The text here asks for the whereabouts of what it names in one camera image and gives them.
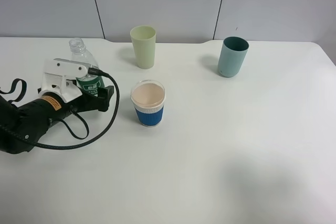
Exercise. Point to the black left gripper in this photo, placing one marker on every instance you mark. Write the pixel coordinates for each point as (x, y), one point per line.
(38, 116)

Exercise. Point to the clear bottle green label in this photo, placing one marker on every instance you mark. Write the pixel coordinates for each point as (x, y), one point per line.
(80, 53)

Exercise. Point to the glass cup blue sleeve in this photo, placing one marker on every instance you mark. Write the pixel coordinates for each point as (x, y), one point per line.
(148, 98)

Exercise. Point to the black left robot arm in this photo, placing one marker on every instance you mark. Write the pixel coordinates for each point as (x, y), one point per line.
(14, 143)

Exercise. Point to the pale green plastic cup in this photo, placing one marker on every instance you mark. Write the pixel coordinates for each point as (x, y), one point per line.
(143, 40)

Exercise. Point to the teal plastic cup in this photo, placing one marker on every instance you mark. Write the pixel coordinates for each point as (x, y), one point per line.
(232, 55)

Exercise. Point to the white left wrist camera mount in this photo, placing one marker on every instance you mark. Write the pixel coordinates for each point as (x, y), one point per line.
(56, 77)

